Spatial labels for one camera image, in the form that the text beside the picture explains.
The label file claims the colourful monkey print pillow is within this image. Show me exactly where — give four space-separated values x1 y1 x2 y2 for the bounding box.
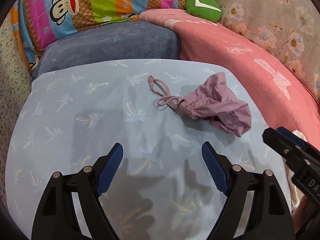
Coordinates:
11 0 185 72

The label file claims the dark blue velvet pillow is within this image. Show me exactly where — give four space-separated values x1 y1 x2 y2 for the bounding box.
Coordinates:
31 21 181 79

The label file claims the green plush cushion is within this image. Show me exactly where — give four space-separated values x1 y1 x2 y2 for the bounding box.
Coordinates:
185 0 222 22

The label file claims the mauve drawstring pouch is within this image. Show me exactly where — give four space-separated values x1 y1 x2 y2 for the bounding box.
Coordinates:
147 72 252 137

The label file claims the person's right hand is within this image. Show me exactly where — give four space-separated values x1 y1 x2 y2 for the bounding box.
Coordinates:
292 196 309 233

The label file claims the grey floral quilt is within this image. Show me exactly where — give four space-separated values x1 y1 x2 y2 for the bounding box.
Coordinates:
216 0 319 100

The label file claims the pink fleece blanket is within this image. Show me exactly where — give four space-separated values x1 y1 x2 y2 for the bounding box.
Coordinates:
138 9 319 148

